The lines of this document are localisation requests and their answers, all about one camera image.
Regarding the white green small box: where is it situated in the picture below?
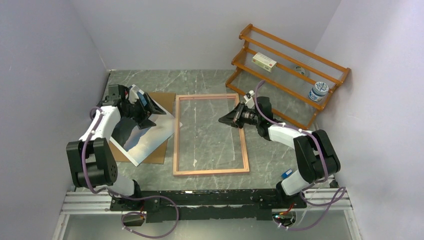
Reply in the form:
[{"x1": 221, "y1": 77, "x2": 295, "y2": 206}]
[{"x1": 252, "y1": 52, "x2": 277, "y2": 73}]

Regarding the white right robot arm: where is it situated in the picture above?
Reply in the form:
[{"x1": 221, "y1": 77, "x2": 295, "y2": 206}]
[{"x1": 218, "y1": 96, "x2": 341, "y2": 208}]

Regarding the aluminium rail frame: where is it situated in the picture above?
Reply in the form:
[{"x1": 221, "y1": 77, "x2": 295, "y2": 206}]
[{"x1": 51, "y1": 122, "x2": 362, "y2": 240}]

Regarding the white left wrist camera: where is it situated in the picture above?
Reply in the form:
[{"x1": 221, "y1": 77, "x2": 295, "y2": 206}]
[{"x1": 128, "y1": 84, "x2": 149, "y2": 107}]

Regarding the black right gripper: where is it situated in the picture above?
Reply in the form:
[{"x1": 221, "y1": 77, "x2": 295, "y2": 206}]
[{"x1": 218, "y1": 102, "x2": 261, "y2": 129}]

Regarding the small blue white object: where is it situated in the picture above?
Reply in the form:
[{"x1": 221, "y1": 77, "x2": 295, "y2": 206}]
[{"x1": 281, "y1": 169, "x2": 293, "y2": 180}]

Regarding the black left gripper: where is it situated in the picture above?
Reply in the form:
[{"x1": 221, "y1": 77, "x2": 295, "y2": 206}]
[{"x1": 123, "y1": 93, "x2": 166, "y2": 130}]

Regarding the pink wooden photo frame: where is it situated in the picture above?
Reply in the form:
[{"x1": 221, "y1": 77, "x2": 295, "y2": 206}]
[{"x1": 172, "y1": 93, "x2": 250, "y2": 177}]

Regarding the brown cardboard backing board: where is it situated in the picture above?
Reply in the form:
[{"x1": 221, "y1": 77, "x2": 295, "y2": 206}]
[{"x1": 109, "y1": 92, "x2": 177, "y2": 166}]

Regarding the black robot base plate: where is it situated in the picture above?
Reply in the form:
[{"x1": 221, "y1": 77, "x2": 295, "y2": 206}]
[{"x1": 109, "y1": 188, "x2": 307, "y2": 223}]

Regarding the orange wooden shelf rack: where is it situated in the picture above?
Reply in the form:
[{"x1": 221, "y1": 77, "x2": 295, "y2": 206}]
[{"x1": 225, "y1": 23, "x2": 351, "y2": 129}]

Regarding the blue white round jar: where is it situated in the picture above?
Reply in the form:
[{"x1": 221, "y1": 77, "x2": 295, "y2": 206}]
[{"x1": 308, "y1": 81, "x2": 330, "y2": 103}]

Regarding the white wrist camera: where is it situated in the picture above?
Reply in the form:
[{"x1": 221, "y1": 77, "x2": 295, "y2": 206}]
[
  {"x1": 128, "y1": 84, "x2": 149, "y2": 107},
  {"x1": 243, "y1": 90, "x2": 255, "y2": 109}
]

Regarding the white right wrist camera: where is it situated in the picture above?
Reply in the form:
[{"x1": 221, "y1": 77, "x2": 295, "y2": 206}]
[{"x1": 243, "y1": 90, "x2": 255, "y2": 109}]

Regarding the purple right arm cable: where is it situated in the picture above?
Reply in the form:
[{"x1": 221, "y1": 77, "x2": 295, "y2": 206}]
[{"x1": 253, "y1": 80, "x2": 347, "y2": 232}]

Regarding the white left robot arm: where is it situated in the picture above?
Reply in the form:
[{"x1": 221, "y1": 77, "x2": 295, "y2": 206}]
[{"x1": 66, "y1": 84, "x2": 167, "y2": 210}]

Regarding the landscape photo print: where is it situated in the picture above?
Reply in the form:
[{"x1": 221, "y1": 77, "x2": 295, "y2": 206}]
[{"x1": 109, "y1": 84, "x2": 183, "y2": 168}]

